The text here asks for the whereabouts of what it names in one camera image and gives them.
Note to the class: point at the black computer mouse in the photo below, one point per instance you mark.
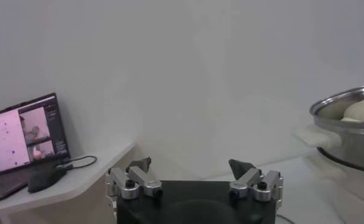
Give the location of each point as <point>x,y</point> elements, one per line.
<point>46,179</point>

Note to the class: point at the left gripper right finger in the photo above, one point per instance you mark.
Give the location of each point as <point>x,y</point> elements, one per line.
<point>246,179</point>

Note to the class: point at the stainless steel steamer basket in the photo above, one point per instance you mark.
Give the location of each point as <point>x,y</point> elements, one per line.
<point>358,143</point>

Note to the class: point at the laptop with pink screen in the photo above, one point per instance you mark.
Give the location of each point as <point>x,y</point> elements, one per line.
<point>8,143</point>

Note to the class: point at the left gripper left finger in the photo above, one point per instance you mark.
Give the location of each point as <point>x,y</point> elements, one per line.
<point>145,179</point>

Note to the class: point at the white side desk with mouse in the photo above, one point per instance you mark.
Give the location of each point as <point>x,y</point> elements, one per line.
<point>87,179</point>

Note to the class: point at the white steamed baozi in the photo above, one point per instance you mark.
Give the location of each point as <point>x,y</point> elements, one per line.
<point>363,111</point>

